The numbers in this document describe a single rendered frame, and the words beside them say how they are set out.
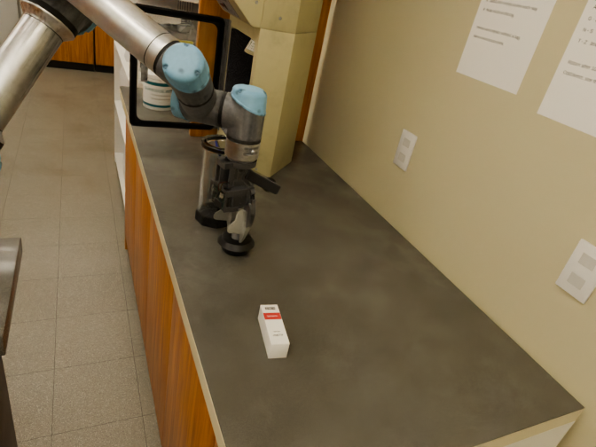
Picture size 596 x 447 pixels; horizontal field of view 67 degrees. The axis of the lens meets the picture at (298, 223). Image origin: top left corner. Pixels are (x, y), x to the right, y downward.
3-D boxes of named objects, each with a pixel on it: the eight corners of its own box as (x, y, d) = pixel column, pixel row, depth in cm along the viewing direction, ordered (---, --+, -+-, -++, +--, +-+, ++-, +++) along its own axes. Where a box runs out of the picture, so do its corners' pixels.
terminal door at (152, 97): (214, 130, 171) (225, 18, 152) (129, 126, 158) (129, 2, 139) (213, 129, 172) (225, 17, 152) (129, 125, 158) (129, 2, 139)
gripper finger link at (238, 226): (223, 246, 106) (223, 208, 103) (244, 240, 110) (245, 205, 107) (230, 250, 104) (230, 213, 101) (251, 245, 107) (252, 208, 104)
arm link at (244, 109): (232, 79, 95) (271, 88, 96) (227, 129, 101) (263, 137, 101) (224, 87, 89) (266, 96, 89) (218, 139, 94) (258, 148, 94)
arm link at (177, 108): (171, 65, 88) (226, 76, 88) (183, 90, 99) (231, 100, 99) (160, 101, 87) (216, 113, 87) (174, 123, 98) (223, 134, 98)
